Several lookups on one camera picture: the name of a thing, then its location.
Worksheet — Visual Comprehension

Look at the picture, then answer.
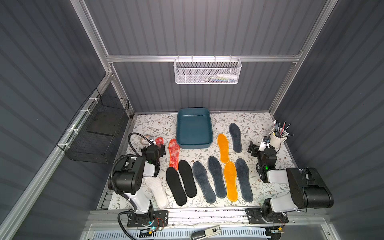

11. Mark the red patterned insole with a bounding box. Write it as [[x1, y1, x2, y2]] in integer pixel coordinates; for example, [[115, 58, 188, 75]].
[[155, 137, 164, 148], [168, 139, 180, 171]]

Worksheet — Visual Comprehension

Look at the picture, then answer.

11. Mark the black insole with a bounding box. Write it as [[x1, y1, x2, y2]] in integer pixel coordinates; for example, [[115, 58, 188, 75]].
[[166, 167, 187, 207], [179, 160, 197, 198]]

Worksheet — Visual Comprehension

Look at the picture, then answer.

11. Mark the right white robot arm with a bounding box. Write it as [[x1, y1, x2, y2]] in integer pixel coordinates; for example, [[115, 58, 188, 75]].
[[248, 142, 334, 223]]

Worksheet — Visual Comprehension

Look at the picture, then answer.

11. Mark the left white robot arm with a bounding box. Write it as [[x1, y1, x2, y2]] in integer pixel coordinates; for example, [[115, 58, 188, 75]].
[[108, 144, 169, 215]]

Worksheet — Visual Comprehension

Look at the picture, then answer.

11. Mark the teal plastic storage box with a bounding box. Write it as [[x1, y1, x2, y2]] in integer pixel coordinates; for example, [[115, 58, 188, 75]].
[[176, 108, 214, 150]]

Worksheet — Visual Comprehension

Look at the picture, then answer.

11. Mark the patterned tape roll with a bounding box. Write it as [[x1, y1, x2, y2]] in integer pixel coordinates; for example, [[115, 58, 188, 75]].
[[140, 135, 152, 146]]

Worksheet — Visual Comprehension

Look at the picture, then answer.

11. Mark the white pen cup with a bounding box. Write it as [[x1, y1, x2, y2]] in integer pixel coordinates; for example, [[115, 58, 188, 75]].
[[269, 120, 294, 149]]

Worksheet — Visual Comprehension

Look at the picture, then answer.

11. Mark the dark grey fleece insole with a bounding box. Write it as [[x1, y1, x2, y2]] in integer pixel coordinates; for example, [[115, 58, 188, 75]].
[[192, 162, 217, 204], [208, 156, 227, 199], [235, 159, 254, 203], [229, 123, 243, 153]]

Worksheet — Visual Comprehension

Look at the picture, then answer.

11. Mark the white insole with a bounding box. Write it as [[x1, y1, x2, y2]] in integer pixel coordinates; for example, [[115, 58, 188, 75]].
[[145, 177, 169, 210]]

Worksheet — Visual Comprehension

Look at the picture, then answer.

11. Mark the yellow fleece insole lower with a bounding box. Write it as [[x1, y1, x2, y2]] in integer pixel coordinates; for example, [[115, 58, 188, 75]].
[[224, 162, 238, 202]]

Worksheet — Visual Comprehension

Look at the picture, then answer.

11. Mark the yellow fleece insole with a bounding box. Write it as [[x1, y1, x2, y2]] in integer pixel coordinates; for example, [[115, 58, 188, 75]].
[[217, 134, 230, 164], [224, 162, 238, 202]]

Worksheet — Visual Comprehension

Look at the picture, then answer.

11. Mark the yellow fleece insole upper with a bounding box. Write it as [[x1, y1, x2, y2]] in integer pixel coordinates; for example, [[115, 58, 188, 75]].
[[217, 134, 230, 164]]

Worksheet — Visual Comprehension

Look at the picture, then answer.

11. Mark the white tube in basket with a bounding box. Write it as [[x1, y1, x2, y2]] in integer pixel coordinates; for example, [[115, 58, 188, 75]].
[[217, 74, 238, 81]]

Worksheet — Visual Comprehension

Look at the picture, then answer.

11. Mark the grey handheld device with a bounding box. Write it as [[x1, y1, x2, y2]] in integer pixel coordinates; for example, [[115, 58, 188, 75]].
[[190, 226, 222, 240]]

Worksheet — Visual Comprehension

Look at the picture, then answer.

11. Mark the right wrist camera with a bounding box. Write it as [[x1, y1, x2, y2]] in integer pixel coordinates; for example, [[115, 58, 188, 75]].
[[259, 136, 271, 152]]

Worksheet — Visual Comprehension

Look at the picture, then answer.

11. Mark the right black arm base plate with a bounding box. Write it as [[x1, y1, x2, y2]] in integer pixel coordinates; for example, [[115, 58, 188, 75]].
[[245, 208, 289, 225]]

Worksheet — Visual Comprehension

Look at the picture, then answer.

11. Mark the black wire mesh basket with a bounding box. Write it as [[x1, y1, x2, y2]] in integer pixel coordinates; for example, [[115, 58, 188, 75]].
[[57, 90, 130, 164]]

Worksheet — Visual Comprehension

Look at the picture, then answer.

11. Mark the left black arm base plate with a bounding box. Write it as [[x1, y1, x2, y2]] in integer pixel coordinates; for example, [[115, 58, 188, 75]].
[[127, 210, 169, 228]]

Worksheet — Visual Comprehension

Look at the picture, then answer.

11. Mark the white wire mesh basket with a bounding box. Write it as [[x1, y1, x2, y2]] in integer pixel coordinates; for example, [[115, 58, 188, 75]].
[[173, 57, 242, 85]]

